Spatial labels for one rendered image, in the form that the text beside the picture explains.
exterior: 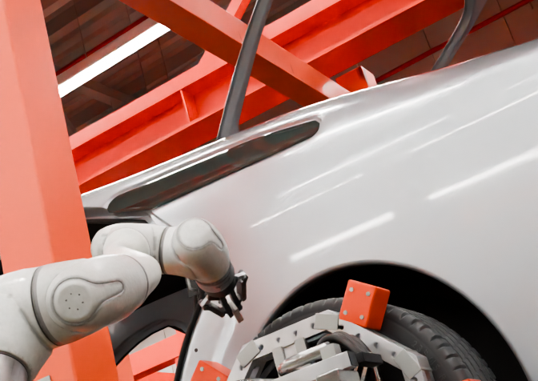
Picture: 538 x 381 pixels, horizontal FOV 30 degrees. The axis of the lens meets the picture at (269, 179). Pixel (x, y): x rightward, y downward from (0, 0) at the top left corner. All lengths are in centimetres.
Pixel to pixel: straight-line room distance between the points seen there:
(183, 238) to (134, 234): 11
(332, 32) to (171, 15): 164
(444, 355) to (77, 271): 89
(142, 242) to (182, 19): 180
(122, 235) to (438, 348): 70
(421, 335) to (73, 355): 78
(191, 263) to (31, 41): 94
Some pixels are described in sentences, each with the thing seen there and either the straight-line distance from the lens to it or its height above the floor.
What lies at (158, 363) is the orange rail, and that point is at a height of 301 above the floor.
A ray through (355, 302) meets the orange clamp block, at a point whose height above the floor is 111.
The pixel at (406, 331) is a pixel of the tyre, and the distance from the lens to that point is 217.
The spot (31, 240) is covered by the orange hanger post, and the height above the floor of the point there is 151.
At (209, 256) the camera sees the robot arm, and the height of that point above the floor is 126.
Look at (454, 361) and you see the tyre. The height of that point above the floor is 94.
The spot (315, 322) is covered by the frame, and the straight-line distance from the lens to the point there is 217.
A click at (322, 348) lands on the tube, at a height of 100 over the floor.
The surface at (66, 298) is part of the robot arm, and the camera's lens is 153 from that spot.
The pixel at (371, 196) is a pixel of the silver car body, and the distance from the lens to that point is 257.
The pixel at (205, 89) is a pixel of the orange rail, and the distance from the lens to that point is 554.
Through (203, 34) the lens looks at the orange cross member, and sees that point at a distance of 390.
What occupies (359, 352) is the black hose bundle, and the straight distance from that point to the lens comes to 197.
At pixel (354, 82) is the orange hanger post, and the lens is 527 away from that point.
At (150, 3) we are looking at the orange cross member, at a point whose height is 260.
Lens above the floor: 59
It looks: 22 degrees up
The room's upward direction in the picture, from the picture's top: 16 degrees counter-clockwise
